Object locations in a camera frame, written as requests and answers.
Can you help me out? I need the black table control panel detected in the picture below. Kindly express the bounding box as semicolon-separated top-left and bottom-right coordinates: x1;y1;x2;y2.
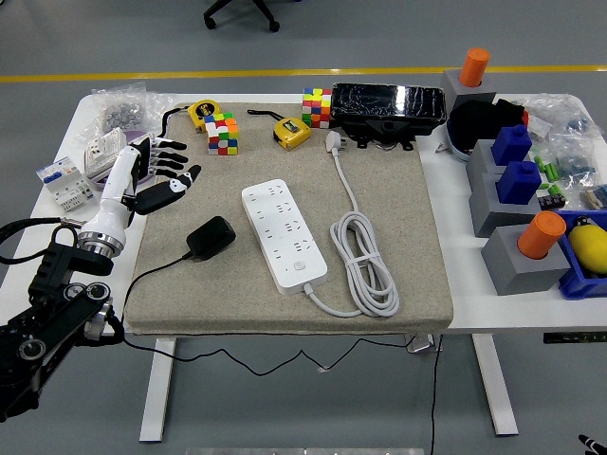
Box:
543;332;607;344

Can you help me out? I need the yellow tape measure black label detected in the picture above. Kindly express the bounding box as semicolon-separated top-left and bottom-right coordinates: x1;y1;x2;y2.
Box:
158;99;223;144

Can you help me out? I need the blue plastic bin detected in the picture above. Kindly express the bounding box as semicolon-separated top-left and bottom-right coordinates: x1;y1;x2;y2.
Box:
553;209;607;300

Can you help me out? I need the white power strip cord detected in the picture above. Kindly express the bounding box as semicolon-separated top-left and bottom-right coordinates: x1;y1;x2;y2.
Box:
303;130;401;319

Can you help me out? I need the small dark module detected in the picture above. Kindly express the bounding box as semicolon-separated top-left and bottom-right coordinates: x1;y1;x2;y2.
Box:
538;184;567;211

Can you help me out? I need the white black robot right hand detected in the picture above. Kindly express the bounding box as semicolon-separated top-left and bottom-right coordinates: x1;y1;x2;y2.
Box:
577;433;607;455

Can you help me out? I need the black hanging cable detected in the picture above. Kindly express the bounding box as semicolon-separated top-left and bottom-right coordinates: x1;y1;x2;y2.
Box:
429;335;445;455

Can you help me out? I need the white circuit breaker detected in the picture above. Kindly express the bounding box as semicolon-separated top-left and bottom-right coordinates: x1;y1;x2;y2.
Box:
36;155;99;213

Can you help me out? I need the clear bag of metal nuts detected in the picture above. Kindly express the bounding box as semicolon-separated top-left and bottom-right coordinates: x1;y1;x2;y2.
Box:
75;82;176;143

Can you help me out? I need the black office chair base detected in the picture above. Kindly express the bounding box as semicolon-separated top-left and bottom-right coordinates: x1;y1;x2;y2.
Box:
203;0;281;33

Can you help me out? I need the black cap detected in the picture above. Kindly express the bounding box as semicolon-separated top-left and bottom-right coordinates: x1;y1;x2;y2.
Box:
448;98;526;148

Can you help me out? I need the white power strip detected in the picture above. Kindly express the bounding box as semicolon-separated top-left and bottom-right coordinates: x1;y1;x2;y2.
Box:
241;178;329;297

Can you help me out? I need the purple tape roll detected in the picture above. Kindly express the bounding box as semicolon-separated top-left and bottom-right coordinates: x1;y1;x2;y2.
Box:
89;128;158;192

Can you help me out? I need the grey-brown mat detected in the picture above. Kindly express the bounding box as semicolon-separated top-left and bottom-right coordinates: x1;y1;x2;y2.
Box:
123;101;454;337

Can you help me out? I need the grey block with hole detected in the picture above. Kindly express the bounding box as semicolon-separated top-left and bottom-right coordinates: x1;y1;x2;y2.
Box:
439;68;498;113
468;173;544;239
480;224;572;297
465;138;508;184

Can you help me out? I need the clear bag of brown parts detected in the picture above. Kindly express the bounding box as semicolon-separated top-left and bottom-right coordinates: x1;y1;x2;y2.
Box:
579;183;607;210

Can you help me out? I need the thin black adapter cord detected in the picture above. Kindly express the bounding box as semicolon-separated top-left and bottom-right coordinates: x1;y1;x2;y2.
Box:
120;250;414;378

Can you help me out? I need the multicolour puzzle cube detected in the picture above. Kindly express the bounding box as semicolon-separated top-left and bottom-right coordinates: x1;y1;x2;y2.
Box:
302;87;334;130
204;111;240;156

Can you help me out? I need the black plug adapter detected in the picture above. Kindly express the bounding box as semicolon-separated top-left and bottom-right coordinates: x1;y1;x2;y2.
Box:
185;215;237;262

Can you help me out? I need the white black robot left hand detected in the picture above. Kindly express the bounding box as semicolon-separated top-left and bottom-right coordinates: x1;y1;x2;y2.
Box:
81;136;203;247

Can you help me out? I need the white wall socket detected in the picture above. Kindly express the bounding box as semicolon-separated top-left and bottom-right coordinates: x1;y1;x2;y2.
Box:
83;126;128;180

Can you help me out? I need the black glossy device box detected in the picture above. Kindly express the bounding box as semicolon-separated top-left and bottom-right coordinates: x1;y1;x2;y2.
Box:
330;82;448;152

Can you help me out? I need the white table leg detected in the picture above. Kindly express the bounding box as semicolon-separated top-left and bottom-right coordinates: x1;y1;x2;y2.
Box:
138;337;177;443
471;334;519;437

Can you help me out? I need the orange cylinder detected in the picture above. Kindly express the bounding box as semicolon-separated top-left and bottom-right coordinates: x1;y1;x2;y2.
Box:
516;210;568;261
459;47;491;89

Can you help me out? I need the clear bag of blue parts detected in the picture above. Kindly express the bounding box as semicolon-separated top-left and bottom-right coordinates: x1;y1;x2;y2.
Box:
521;93;594;143
549;135;599;191

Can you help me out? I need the yellow tape measure clear window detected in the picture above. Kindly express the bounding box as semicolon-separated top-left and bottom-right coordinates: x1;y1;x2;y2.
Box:
246;108;313;152

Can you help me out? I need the blue block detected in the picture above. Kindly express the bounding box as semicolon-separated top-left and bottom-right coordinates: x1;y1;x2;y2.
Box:
495;160;543;206
490;123;533;167

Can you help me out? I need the yellow toy fruit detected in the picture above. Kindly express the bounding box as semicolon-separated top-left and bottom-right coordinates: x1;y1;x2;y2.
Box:
567;215;607;276

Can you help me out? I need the metal bracket under table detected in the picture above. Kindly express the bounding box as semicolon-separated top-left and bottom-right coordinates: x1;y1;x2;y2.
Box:
406;334;443;355

